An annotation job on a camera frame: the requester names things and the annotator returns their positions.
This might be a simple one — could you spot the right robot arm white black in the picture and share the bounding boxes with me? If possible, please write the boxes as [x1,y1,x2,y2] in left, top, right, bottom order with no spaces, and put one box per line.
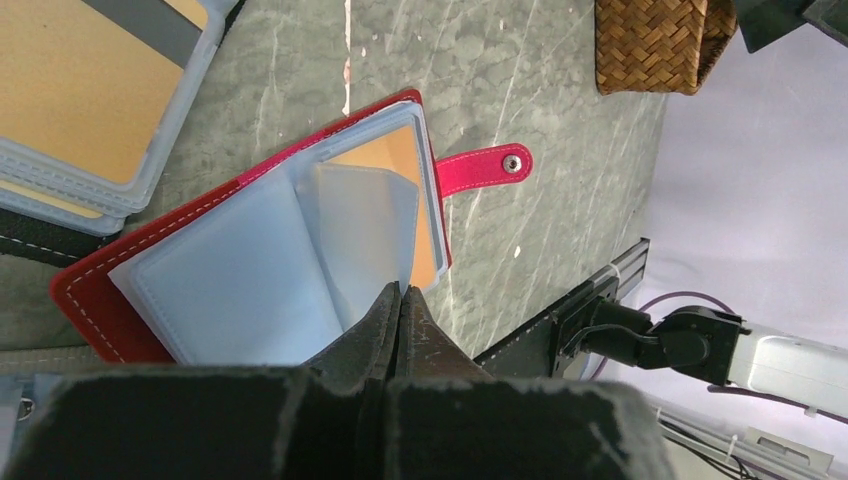
[552,1,847,421]

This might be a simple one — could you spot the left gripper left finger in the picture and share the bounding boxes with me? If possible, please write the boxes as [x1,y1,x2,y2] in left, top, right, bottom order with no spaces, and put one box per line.
[3,283,402,479]

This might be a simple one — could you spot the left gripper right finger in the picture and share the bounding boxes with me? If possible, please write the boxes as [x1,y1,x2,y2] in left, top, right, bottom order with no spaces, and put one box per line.
[357,288,675,479]

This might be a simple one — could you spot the aluminium frame rail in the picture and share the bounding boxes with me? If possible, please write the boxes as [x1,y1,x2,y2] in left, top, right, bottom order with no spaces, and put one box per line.
[652,403,838,479]

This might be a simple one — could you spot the brown wicker basket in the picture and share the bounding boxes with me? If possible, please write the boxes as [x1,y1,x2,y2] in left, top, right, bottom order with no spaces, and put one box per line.
[594,0,737,96]

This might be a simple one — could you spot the red card holder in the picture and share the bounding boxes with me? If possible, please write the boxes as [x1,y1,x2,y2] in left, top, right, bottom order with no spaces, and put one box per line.
[50,89,534,366]

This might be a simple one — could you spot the black card holder open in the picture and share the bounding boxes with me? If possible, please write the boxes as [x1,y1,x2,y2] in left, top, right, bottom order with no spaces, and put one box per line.
[1,1,241,267]

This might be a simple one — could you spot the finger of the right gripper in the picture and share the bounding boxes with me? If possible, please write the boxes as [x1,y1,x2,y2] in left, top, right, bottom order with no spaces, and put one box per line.
[733,0,847,53]

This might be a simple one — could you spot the gold VIP credit card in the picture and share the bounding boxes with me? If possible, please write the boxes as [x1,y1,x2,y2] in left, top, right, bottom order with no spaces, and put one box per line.
[327,125,438,288]

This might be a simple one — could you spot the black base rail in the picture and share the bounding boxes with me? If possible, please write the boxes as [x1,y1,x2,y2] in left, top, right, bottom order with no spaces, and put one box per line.
[474,238,650,378]

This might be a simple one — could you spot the grey card holder open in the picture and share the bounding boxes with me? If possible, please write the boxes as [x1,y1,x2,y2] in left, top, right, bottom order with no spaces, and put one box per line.
[1,346,102,465]

